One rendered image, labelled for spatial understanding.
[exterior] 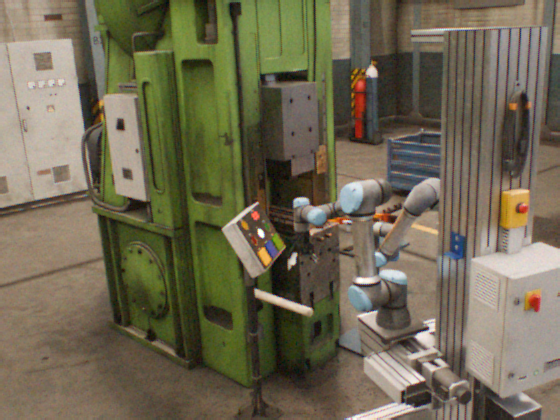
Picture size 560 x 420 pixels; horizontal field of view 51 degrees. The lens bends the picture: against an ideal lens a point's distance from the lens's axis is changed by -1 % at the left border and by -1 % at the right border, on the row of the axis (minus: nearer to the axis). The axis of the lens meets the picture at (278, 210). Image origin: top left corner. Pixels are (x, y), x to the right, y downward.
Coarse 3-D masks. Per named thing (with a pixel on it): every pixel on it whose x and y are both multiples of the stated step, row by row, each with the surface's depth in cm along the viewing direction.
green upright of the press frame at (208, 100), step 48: (192, 0) 303; (240, 0) 296; (192, 48) 311; (240, 48) 302; (192, 96) 329; (192, 144) 337; (240, 144) 313; (192, 192) 343; (240, 192) 319; (192, 240) 353; (240, 288) 333; (240, 336) 345
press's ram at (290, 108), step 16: (272, 96) 315; (288, 96) 314; (304, 96) 323; (272, 112) 318; (288, 112) 316; (304, 112) 326; (272, 128) 321; (288, 128) 318; (304, 128) 328; (272, 144) 324; (288, 144) 320; (304, 144) 330
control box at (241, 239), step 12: (240, 216) 286; (252, 216) 293; (264, 216) 304; (228, 228) 277; (240, 228) 278; (252, 228) 288; (264, 228) 298; (228, 240) 279; (240, 240) 277; (264, 240) 292; (240, 252) 279; (252, 252) 277; (252, 264) 279; (252, 276) 281
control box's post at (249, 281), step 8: (248, 272) 299; (248, 280) 301; (248, 288) 303; (248, 296) 304; (248, 304) 306; (248, 312) 308; (248, 320) 309; (256, 320) 310; (256, 328) 311; (256, 336) 312; (256, 344) 313; (256, 352) 314; (256, 360) 315; (256, 368) 316; (256, 376) 318; (256, 384) 319; (256, 392) 321; (256, 400) 323
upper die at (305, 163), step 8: (272, 160) 334; (280, 160) 330; (288, 160) 325; (296, 160) 327; (304, 160) 332; (312, 160) 338; (272, 168) 336; (280, 168) 331; (288, 168) 327; (296, 168) 328; (304, 168) 334; (312, 168) 339
